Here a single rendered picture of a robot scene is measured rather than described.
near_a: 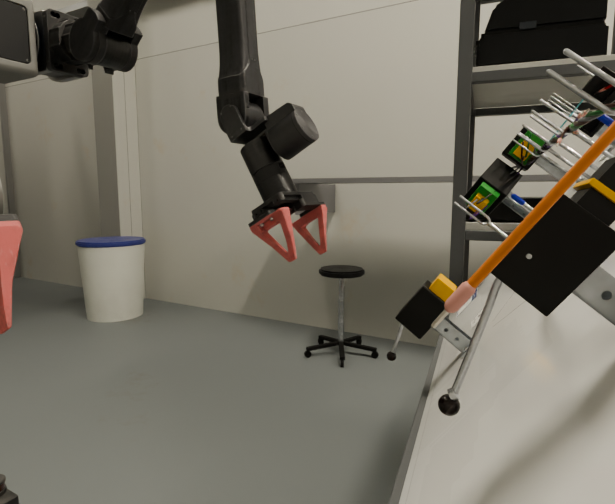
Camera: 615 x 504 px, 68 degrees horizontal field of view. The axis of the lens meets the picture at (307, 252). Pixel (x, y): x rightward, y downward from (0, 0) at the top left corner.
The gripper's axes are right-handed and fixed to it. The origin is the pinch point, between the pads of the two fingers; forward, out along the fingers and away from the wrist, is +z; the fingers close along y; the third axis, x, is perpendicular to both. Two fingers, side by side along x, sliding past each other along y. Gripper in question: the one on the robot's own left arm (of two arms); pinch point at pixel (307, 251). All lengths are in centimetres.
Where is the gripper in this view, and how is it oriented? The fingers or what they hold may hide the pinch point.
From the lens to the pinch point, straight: 72.5
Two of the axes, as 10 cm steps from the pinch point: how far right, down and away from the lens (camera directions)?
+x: -7.5, 4.3, 5.0
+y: 5.0, -1.1, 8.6
